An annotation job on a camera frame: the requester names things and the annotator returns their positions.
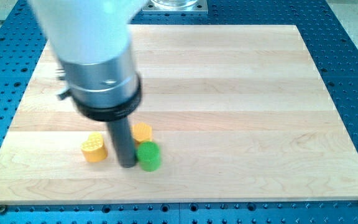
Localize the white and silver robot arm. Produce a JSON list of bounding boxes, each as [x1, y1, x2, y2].
[[29, 0, 146, 121]]

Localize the yellow hexagon block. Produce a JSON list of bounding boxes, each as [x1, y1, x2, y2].
[[132, 123, 153, 145]]

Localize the green cylinder block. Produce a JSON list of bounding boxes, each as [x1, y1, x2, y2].
[[137, 141, 161, 172]]

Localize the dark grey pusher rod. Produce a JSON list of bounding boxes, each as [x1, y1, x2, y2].
[[107, 118, 137, 168]]

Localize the light wooden board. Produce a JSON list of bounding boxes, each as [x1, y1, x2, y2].
[[0, 25, 358, 205]]

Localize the yellow heart block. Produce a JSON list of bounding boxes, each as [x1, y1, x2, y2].
[[80, 132, 108, 162]]

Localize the left board corner screw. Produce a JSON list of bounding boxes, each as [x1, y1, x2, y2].
[[0, 205, 7, 215]]

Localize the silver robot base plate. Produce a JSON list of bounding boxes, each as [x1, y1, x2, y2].
[[142, 0, 208, 13]]

